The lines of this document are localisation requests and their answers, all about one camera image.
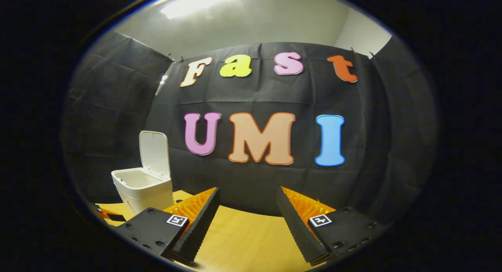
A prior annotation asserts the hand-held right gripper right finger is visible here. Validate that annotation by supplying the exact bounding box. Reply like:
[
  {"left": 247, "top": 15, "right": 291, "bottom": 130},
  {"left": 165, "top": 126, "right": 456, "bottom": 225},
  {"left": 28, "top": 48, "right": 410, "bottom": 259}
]
[{"left": 276, "top": 186, "right": 393, "bottom": 265}]

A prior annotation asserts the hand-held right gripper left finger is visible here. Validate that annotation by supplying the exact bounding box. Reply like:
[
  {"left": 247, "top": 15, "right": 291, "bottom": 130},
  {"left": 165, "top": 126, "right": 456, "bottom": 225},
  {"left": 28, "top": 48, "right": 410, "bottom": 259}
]
[{"left": 115, "top": 187, "right": 221, "bottom": 265}]

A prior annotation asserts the white desktop garbage bin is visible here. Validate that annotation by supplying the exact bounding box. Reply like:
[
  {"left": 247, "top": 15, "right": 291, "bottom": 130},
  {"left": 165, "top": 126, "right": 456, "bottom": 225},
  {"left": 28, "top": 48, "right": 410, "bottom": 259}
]
[{"left": 111, "top": 130, "right": 175, "bottom": 217}]

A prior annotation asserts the wooden desktop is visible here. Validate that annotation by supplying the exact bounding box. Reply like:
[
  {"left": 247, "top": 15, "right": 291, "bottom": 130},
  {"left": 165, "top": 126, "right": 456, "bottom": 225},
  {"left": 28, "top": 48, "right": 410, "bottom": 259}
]
[{"left": 96, "top": 190, "right": 326, "bottom": 272}]

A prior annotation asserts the black backdrop cloth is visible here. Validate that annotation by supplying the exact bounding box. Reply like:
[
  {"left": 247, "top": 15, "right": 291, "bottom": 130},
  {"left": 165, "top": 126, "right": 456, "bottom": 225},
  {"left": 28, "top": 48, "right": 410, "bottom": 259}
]
[{"left": 61, "top": 31, "right": 439, "bottom": 225}]

